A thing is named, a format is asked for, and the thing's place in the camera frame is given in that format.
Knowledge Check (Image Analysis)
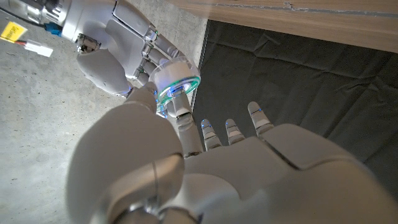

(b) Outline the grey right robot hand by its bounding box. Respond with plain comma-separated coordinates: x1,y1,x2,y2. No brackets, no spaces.
61,0,187,96

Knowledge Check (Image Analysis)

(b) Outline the right wrist connector yellow tag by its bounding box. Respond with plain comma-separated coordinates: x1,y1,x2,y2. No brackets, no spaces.
0,21,54,58

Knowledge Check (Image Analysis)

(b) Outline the black fabric curtain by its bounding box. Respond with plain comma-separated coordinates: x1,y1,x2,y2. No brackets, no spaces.
192,19,398,200

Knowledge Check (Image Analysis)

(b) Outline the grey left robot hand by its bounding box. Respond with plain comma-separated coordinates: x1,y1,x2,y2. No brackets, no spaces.
65,82,398,224

